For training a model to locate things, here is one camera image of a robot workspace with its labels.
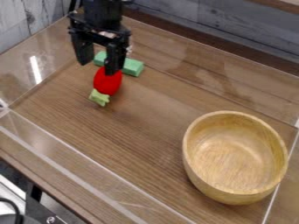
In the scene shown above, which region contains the wooden bowl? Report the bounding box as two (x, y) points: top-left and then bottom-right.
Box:
(181, 110), (288, 205)

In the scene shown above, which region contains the clear acrylic tray wall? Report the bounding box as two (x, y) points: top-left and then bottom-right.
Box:
(0, 19), (299, 224)

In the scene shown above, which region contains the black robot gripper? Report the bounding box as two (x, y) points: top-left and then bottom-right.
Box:
(68, 11), (131, 75)

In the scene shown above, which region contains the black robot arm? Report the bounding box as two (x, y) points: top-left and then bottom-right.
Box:
(68, 0), (131, 76)

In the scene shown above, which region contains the red plush strawberry toy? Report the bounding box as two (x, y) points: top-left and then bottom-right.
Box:
(88, 67), (123, 107)

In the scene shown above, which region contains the black cable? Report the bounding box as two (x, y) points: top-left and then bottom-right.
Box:
(0, 197), (24, 224)

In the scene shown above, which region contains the green rectangular foam block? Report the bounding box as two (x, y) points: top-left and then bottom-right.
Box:
(93, 51), (144, 77)

